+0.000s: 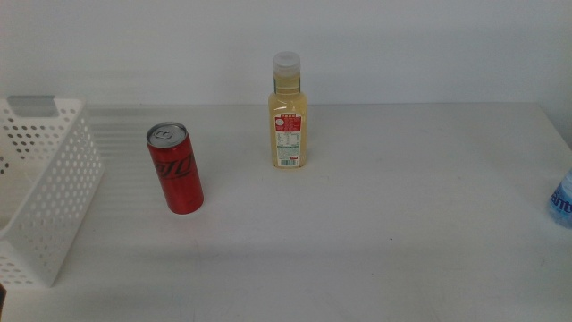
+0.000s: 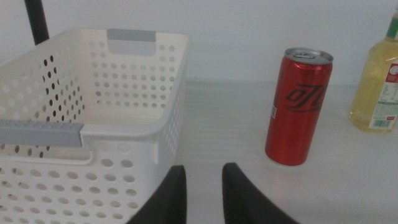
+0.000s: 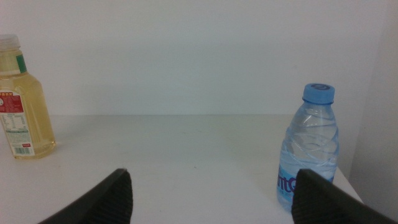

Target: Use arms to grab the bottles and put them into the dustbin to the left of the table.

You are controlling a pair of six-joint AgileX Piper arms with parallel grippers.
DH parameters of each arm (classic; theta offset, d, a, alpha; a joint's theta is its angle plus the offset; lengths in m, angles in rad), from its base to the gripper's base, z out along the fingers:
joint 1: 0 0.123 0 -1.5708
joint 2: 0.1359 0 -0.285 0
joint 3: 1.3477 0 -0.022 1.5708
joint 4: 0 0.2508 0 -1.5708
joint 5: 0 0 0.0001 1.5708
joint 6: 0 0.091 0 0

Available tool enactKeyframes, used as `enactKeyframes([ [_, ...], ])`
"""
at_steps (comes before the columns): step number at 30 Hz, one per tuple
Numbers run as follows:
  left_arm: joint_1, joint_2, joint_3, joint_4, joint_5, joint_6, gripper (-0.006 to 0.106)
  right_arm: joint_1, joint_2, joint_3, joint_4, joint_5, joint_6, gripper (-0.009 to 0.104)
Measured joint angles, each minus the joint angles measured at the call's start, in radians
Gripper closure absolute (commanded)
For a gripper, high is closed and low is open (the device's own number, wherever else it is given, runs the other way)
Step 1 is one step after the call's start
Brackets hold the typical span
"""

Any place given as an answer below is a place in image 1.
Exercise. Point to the yellow juice bottle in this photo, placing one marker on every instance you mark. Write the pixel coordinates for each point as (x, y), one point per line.
(288, 129)

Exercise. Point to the red soda can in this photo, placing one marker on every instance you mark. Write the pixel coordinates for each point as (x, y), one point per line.
(176, 174)

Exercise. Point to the blue-capped water bottle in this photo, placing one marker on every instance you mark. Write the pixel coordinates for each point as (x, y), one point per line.
(564, 203)

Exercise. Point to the white perforated plastic basket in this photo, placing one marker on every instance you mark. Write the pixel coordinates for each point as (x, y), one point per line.
(49, 188)

